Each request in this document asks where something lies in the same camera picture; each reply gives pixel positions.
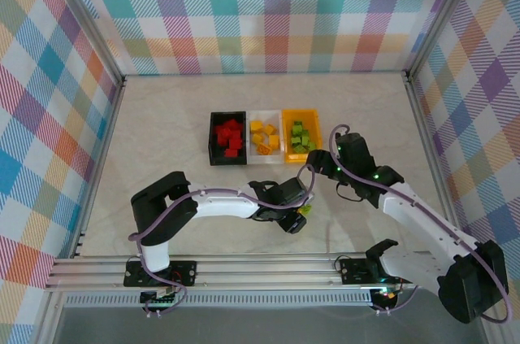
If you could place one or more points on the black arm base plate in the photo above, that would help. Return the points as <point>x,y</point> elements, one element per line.
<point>185,273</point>
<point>353,271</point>

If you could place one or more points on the aluminium frame post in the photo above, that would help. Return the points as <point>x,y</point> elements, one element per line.
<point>440,14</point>
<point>87,18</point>

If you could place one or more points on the plaid cloth panel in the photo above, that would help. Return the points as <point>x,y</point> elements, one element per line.
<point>264,14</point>
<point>40,116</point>
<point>487,96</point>

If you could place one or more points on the red lego brick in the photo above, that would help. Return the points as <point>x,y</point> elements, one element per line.
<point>220,129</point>
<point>228,133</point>
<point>239,131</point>
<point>231,153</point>
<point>235,143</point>
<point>221,139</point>
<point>230,123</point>

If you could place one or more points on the orange-yellow lego brick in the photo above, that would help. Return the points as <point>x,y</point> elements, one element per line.
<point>264,149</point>

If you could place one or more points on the yellow plastic bin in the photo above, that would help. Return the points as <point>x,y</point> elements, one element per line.
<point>286,145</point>

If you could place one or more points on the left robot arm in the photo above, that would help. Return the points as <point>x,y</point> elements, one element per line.
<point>223,205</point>

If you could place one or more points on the aluminium frame side rail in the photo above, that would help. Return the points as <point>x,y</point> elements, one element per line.
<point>426,136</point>
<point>99,165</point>

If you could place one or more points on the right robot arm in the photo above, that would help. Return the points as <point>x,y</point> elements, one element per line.
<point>422,222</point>

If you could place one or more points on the long green lego brick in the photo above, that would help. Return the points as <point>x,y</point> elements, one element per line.
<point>300,150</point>

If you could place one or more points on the yellow lego brick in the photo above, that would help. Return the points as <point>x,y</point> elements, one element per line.
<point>256,126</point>
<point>269,129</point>
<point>274,141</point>
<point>256,139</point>

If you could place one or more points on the small circuit board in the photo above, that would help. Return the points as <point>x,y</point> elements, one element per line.
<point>162,300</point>
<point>386,293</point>

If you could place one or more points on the black plastic bin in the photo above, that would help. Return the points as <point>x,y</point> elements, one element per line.
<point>211,145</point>

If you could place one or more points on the wide aluminium mounting rail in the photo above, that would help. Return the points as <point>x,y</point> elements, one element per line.
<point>264,273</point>

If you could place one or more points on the white plastic bin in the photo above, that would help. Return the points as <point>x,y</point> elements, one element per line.
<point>264,159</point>

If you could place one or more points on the grey metal sheet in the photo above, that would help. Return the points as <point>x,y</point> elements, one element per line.
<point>264,327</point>

